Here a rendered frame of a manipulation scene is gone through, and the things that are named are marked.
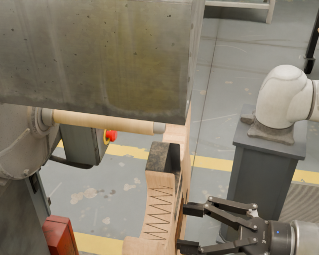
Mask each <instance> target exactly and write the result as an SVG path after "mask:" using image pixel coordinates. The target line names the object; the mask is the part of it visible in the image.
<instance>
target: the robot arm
mask: <svg viewBox="0 0 319 255"><path fill-rule="evenodd" d="M301 120H311V121H316V122H319V80H310V79H308V78H307V76H306V75H305V73H304V72H303V71H302V70H301V69H299V68H297V67H295V66H292V65H280V66H277V67H276V68H274V69H272V70H271V71H270V72H269V74H268V75H267V76H266V78H265V79H264V81H263V83H262V85H261V88H260V91H259V94H258V99H257V104H256V109H254V110H253V111H252V114H242V115H241V121H242V122H244V123H247V124H250V125H251V126H250V129H249V130H248V132H247V136H248V137H250V138H260V139H265V140H270V141H274V142H279V143H283V144H286V145H288V146H293V145H294V142H295V141H294V138H293V134H294V124H295V122H296V121H301ZM257 207H258V206H257V204H255V203H252V204H243V203H239V202H235V201H231V200H226V199H222V198H218V197H214V196H209V197H208V200H207V201H206V203H203V204H202V203H195V202H188V204H183V215H189V216H195V217H201V218H203V215H205V214H206V215H208V216H210V217H212V218H214V219H216V220H218V221H220V222H222V223H224V224H226V225H228V226H230V227H233V228H234V230H236V231H238V240H235V241H233V242H228V243H222V244H215V245H209V246H203V247H201V246H199V242H194V241H188V240H181V239H177V244H176V245H177V249H179V250H180V253H181V254H183V255H224V254H230V253H234V254H236V253H242V252H244V253H245V254H246V255H319V223H311V222H305V221H298V220H293V221H291V223H290V224H289V223H286V222H279V221H273V220H269V221H267V220H264V219H262V218H260V217H258V213H257ZM222 210H225V211H229V212H232V213H236V214H240V215H247V216H248V217H252V219H249V220H247V221H246V220H244V219H242V218H240V217H235V216H233V215H231V214H229V213H227V212H225V211H222Z"/></svg>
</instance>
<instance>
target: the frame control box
mask: <svg viewBox="0 0 319 255"><path fill-rule="evenodd" d="M59 129H60V134H61V138H62V142H63V147H64V151H65V156H66V159H64V158H61V157H57V156H54V155H51V156H50V158H49V160H52V161H55V162H59V163H62V164H65V165H69V166H73V167H77V168H81V169H91V168H92V167H93V166H94V165H95V166H98V165H99V163H101V161H102V158H103V156H104V154H105V152H106V150H107V148H108V145H109V143H110V138H107V137H106V132H107V131H111V130H105V129H97V128H93V127H85V126H78V125H69V124H62V123H60V126H59Z"/></svg>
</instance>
